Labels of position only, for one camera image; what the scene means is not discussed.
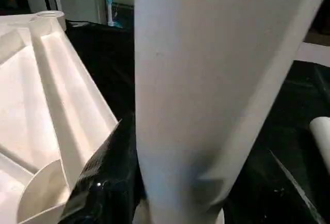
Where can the grey pole stand blue brackets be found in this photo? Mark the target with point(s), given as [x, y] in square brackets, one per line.
[110, 2]

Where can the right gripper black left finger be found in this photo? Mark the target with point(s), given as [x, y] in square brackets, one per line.
[103, 182]

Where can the white plastic table leg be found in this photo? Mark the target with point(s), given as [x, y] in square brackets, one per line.
[321, 134]
[206, 92]

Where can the white plastic table top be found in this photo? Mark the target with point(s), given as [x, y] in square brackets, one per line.
[38, 92]

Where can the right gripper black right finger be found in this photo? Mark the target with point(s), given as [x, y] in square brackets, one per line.
[270, 195]

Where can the black work mat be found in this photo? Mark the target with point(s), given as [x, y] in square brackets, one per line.
[296, 92]

